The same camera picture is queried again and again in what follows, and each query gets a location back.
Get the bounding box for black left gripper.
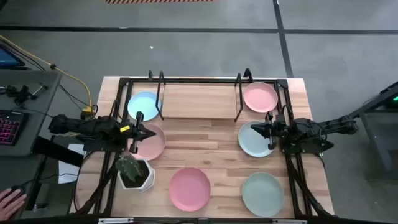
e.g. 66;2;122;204
119;111;157;154

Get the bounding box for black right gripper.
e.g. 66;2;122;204
250;111;289;151

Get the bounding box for light pink plate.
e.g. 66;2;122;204
127;123;167;162
243;82;279;113

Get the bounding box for pale grey-blue plate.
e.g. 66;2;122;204
238;120;282;158

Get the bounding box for sky blue plate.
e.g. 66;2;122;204
127;90;164;122

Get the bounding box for pale green plate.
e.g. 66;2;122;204
241;172;285;218

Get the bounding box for green cactus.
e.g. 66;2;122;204
115;154;144;183

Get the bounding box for yellow plug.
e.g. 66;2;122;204
81;106;95;121

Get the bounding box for white paper sheet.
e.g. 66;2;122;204
58;142;86;185

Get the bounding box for black flat panel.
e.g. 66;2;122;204
32;136;85;167

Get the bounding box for dark metal side table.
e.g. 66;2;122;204
348;81;398;172

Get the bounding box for grey desk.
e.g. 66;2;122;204
0;70;63;156

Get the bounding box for black desk clamp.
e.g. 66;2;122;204
0;83;49;105

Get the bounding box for black keyboard with pink backlight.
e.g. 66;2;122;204
0;109;29;146

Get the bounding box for black computer mouse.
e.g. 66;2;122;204
11;185;28;196

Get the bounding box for person's hand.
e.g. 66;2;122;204
0;188;27;222

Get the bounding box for black monitor with blue screen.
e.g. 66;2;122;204
0;43;25;70

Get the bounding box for black wire dish rack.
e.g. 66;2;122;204
148;67;254;123

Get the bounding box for black cable bundle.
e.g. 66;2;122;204
285;154;334;218
72;151;119;216

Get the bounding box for black aluminium table frame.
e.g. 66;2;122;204
70;76;335;218

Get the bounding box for thin black cable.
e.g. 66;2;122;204
0;43;94;110

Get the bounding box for yellow cable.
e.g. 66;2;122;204
0;35;94;110

